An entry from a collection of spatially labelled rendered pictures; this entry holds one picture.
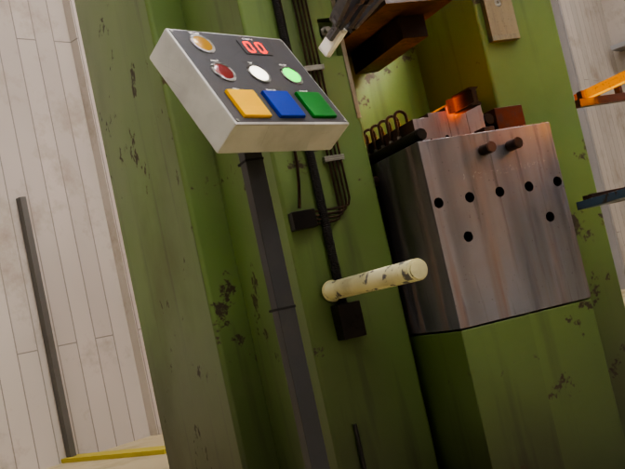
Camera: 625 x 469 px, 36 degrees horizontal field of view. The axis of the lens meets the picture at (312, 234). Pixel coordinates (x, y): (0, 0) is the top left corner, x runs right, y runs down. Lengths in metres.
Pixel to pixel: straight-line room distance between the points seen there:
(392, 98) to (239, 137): 1.08
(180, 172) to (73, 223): 3.69
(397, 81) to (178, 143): 0.69
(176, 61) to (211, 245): 0.85
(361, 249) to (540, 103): 0.70
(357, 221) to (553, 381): 0.61
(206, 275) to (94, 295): 3.71
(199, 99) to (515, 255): 0.87
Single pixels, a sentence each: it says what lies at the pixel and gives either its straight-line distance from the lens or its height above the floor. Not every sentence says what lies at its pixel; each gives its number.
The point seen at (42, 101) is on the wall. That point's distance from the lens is 6.48.
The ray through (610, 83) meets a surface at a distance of 2.43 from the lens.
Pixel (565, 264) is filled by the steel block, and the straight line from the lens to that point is 2.39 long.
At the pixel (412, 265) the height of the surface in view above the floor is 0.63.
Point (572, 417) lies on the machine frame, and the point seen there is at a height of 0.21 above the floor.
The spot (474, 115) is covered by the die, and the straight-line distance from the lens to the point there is 2.40.
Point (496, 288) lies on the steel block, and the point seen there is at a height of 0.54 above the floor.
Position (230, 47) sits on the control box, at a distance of 2.03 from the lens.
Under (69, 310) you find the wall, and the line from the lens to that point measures 6.21.
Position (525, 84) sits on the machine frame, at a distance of 2.69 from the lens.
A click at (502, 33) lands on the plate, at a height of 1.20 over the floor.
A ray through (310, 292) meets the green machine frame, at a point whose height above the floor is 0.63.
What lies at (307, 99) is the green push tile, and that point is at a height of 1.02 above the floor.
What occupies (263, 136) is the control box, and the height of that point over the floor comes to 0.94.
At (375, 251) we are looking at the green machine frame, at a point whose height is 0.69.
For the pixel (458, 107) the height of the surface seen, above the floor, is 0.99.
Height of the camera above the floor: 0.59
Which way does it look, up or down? 4 degrees up
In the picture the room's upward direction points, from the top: 12 degrees counter-clockwise
